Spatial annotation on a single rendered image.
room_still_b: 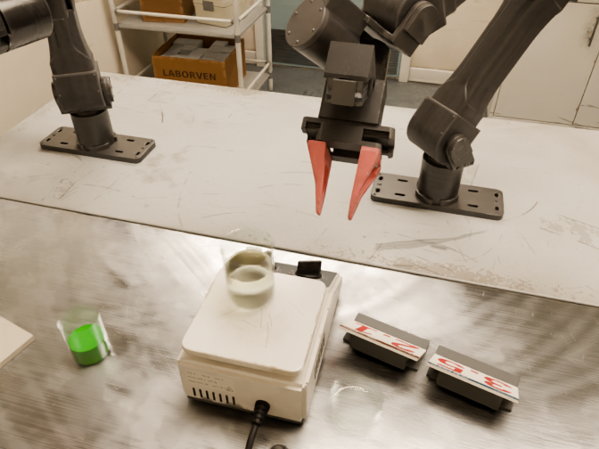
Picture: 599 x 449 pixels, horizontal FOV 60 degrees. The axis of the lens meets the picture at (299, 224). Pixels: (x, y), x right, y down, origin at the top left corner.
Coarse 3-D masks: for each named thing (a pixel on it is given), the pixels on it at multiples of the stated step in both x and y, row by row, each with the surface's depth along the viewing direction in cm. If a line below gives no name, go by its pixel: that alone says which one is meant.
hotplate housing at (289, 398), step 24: (336, 288) 60; (192, 360) 50; (312, 360) 50; (192, 384) 51; (216, 384) 50; (240, 384) 49; (264, 384) 48; (288, 384) 48; (312, 384) 51; (240, 408) 53; (264, 408) 50; (288, 408) 50
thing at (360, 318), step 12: (372, 324) 61; (384, 324) 61; (348, 336) 60; (360, 336) 56; (396, 336) 60; (408, 336) 60; (360, 348) 58; (372, 348) 57; (384, 348) 56; (384, 360) 57; (396, 360) 56; (408, 360) 57; (420, 360) 58
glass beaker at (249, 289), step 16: (256, 224) 51; (224, 240) 50; (240, 240) 52; (256, 240) 52; (272, 240) 50; (224, 256) 50; (272, 256) 49; (224, 272) 50; (240, 272) 48; (256, 272) 48; (272, 272) 50; (240, 288) 50; (256, 288) 49; (272, 288) 52; (240, 304) 51; (256, 304) 51
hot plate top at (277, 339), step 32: (224, 288) 55; (288, 288) 55; (320, 288) 55; (224, 320) 51; (256, 320) 51; (288, 320) 51; (192, 352) 48; (224, 352) 48; (256, 352) 48; (288, 352) 48
